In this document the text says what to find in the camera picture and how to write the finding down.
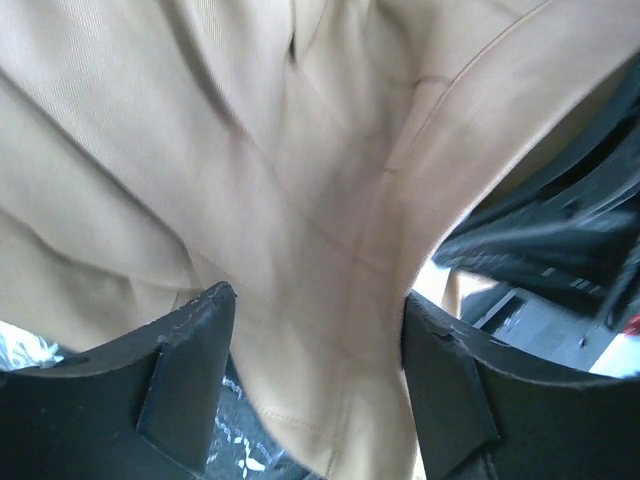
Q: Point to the black marble pattern mat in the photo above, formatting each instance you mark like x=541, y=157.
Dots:
x=241, y=447

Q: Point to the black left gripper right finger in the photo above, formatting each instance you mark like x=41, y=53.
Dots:
x=486, y=410

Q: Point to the tan brown skirt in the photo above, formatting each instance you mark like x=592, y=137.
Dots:
x=313, y=154

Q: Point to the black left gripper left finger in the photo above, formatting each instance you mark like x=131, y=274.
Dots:
x=139, y=407

